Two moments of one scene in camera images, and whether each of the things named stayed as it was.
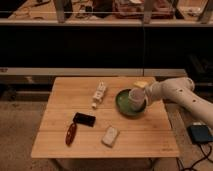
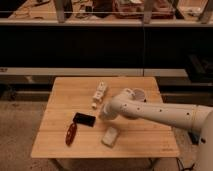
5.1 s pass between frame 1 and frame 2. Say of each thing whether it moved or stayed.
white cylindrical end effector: moved
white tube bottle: stayed
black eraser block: stayed
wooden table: stayed
